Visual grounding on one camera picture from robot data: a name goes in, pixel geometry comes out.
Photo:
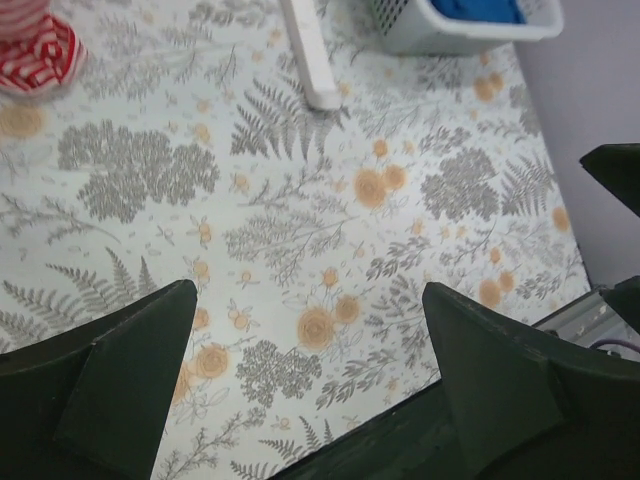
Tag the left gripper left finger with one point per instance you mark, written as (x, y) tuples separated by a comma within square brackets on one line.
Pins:
[(92, 403)]

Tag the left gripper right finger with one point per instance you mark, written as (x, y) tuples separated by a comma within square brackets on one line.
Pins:
[(529, 405)]

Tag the red white striped tank top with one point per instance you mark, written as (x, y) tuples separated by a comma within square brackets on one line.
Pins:
[(39, 51)]

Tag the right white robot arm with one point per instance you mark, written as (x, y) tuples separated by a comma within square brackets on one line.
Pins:
[(617, 168)]

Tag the floral table mat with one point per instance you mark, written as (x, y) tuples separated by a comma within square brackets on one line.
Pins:
[(185, 150)]

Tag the blue folded cloth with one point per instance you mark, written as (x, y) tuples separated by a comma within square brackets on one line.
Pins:
[(487, 11)]

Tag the white basket right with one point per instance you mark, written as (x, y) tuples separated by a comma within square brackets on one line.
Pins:
[(417, 28)]

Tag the white clothes rack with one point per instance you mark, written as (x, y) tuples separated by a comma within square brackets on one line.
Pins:
[(303, 27)]

